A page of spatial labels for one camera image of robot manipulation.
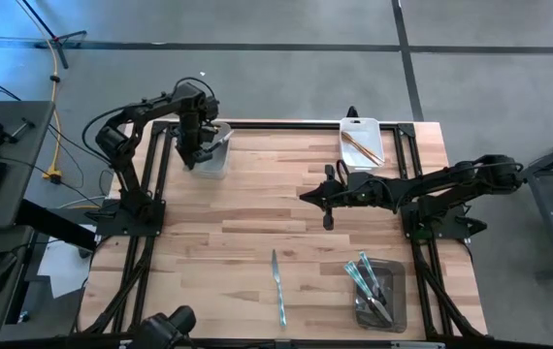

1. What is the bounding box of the black tripod stand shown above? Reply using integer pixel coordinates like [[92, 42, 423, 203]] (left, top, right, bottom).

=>
[[16, 0, 89, 71]]

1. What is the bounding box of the black table frame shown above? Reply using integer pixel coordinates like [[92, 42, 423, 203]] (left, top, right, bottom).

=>
[[81, 117, 490, 341]]

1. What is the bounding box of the black flat bar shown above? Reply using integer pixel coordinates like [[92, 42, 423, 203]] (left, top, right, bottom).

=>
[[14, 198, 99, 254]]

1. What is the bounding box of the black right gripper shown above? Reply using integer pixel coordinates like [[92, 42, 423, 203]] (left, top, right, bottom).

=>
[[300, 163, 398, 232]]

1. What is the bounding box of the white plastic bin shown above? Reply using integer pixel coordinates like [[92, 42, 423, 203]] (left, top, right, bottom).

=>
[[180, 121, 234, 180], [338, 116, 387, 174]]

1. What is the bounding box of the white paper sheet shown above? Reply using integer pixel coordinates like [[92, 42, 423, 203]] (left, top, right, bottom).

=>
[[37, 224, 97, 301]]

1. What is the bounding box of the teal handled utensil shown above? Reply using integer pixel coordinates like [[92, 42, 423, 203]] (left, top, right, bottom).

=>
[[358, 250, 390, 312], [343, 260, 395, 326]]

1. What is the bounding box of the silver metal spoon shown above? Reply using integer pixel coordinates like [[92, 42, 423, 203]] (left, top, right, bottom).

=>
[[206, 129, 236, 154]]

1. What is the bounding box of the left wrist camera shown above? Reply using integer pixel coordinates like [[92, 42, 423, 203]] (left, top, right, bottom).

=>
[[202, 95, 222, 143]]

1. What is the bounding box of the yellow cable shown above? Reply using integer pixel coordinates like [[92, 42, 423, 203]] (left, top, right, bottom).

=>
[[13, 0, 67, 184]]

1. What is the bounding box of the grey desk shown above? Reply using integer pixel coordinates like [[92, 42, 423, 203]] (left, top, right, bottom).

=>
[[0, 99, 57, 230]]

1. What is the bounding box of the teal handled knife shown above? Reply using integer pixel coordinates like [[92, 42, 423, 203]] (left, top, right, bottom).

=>
[[270, 248, 289, 330]]

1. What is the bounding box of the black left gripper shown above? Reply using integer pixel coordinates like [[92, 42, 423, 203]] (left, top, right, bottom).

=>
[[177, 119, 217, 172]]

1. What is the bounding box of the dark transparent plastic tray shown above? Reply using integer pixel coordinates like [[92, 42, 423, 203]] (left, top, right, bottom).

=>
[[352, 257, 409, 335]]

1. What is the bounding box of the black rounded device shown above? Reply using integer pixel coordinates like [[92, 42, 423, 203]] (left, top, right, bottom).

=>
[[127, 304, 198, 349]]

